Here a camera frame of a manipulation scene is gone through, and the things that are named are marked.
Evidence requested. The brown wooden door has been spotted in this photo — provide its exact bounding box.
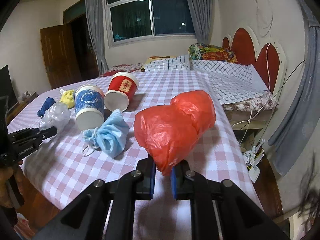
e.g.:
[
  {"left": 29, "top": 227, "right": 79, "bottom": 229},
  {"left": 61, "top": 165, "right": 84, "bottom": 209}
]
[{"left": 40, "top": 24, "right": 82, "bottom": 89}]

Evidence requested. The white power strip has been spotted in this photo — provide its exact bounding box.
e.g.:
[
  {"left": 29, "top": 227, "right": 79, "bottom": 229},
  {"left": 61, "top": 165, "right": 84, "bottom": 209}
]
[{"left": 243, "top": 151, "right": 264, "bottom": 183}]

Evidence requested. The blue face mask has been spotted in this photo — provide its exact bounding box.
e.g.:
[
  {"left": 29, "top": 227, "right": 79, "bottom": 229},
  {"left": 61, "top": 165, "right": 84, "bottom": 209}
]
[{"left": 81, "top": 109, "right": 130, "bottom": 158}]

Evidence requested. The red paper cup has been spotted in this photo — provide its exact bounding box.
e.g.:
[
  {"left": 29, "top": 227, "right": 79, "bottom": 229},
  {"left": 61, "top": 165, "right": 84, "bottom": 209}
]
[{"left": 104, "top": 72, "right": 139, "bottom": 112}]

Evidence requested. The yellow cloth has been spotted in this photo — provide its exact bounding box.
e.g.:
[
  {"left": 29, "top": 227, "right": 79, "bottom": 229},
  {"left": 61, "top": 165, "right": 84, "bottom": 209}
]
[{"left": 59, "top": 88, "right": 75, "bottom": 109}]

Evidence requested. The grey curtain left of window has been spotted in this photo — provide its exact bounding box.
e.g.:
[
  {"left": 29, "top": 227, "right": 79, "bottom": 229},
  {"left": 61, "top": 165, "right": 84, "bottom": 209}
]
[{"left": 85, "top": 0, "right": 108, "bottom": 76}]

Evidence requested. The floral red bedspread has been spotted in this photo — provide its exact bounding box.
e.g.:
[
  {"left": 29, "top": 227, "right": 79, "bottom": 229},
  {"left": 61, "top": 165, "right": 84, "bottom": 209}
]
[{"left": 100, "top": 63, "right": 143, "bottom": 77}]

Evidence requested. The grey curtain near side window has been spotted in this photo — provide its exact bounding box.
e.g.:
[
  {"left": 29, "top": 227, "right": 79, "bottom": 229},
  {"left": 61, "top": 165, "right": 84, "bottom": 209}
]
[{"left": 268, "top": 0, "right": 319, "bottom": 176}]

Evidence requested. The left hand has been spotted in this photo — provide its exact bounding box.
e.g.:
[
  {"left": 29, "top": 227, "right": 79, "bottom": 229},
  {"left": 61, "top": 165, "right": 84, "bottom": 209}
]
[{"left": 0, "top": 160, "right": 23, "bottom": 208}]

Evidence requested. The clear plastic bag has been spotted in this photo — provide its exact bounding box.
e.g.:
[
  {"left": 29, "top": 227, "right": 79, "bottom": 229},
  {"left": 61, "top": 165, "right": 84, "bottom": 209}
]
[{"left": 39, "top": 102, "right": 71, "bottom": 132}]

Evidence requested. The red plastic bag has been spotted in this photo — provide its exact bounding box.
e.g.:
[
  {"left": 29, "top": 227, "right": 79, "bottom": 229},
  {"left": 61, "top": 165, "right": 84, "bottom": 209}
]
[{"left": 133, "top": 90, "right": 216, "bottom": 176}]

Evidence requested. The colourful pillow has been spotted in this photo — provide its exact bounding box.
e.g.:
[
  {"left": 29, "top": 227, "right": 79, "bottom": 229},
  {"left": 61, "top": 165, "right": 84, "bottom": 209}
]
[{"left": 188, "top": 43, "right": 238, "bottom": 63}]

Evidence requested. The red white headboard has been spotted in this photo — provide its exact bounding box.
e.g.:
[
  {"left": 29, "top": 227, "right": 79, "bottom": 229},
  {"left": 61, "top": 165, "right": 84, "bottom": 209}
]
[{"left": 222, "top": 26, "right": 287, "bottom": 99}]

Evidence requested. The grey curtain of window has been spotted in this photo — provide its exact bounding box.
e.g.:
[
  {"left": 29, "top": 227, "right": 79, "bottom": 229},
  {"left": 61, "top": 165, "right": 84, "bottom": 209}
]
[
  {"left": 85, "top": 0, "right": 108, "bottom": 76},
  {"left": 187, "top": 0, "right": 214, "bottom": 44}
]

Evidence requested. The cream bed frame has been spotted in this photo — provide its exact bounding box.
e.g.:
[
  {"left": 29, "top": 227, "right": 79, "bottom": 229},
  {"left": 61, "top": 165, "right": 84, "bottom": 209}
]
[{"left": 223, "top": 104, "right": 277, "bottom": 131}]

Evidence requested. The dark blue cloth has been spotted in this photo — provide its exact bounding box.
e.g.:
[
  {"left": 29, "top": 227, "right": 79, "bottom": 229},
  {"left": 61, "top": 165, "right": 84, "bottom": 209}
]
[{"left": 37, "top": 97, "right": 56, "bottom": 118}]

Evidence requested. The blue white paper cup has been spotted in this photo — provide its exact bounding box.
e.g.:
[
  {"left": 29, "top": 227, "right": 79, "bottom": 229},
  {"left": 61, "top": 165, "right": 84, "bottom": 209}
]
[{"left": 75, "top": 85, "right": 104, "bottom": 131}]

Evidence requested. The black grid white blanket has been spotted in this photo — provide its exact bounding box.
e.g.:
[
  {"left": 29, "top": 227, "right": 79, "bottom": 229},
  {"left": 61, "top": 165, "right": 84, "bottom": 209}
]
[{"left": 143, "top": 55, "right": 270, "bottom": 104}]

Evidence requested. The window with white frame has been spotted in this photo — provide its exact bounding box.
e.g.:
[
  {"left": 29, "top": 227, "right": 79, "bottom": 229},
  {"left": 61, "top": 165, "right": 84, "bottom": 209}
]
[{"left": 106, "top": 0, "right": 195, "bottom": 47}]

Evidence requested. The grey curtain right of window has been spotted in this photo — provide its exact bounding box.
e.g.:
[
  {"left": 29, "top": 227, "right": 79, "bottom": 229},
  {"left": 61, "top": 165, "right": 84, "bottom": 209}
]
[{"left": 187, "top": 0, "right": 214, "bottom": 44}]

